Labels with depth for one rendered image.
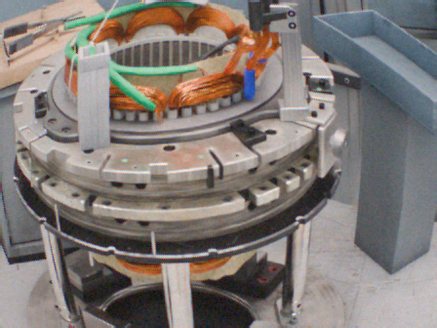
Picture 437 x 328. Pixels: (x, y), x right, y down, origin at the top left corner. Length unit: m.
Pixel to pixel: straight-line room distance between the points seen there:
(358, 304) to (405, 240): 0.10
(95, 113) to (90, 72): 0.04
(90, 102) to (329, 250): 0.52
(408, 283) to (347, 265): 0.11
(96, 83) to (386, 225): 0.50
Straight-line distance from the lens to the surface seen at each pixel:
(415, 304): 1.28
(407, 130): 1.22
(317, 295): 1.27
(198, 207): 0.95
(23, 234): 1.36
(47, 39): 1.29
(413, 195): 1.28
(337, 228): 1.42
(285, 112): 0.99
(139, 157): 0.95
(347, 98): 1.51
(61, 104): 1.03
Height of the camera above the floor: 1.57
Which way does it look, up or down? 31 degrees down
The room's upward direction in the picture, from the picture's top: 1 degrees counter-clockwise
